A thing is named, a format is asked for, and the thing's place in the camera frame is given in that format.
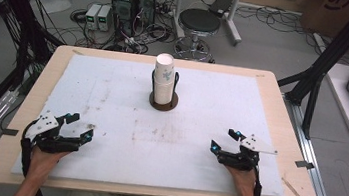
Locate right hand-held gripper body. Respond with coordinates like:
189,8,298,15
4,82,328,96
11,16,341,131
215,129,280,176

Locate black computer tower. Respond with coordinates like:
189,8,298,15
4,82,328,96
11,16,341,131
133,0,158,26
107,0,139,38

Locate stack of paper cups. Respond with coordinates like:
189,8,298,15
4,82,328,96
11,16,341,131
150,51,179,108

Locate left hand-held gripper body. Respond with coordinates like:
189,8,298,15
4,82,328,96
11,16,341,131
21,106,89,158

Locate dark wire cup holder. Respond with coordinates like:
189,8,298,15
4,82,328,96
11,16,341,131
146,68,183,114

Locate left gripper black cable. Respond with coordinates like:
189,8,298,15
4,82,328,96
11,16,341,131
13,119,57,196

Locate person's left hand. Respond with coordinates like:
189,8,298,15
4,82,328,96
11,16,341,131
24,146,71,186

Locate grey bench power supply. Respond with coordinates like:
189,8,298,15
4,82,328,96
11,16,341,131
83,2,103,31
95,3,115,33

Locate thin wooden stick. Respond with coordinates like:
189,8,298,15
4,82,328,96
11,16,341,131
278,177,307,196

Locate tangle of floor cables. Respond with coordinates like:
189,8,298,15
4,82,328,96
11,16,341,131
66,0,182,60

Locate black floor cables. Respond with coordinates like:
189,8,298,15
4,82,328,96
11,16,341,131
232,3,328,57

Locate black round stool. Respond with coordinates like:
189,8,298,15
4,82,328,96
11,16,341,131
172,6,223,65

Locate black tape piece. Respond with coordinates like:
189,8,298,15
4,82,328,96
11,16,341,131
294,158,317,172
0,127,19,141

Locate person's right hand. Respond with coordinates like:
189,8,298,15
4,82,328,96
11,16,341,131
221,165,260,196

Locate white power strip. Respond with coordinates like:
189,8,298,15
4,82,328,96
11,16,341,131
310,31,329,54

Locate white foam mat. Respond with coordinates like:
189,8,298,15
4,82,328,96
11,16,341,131
10,47,300,196

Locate white metal stand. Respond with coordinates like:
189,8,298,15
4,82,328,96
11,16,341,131
169,0,248,49

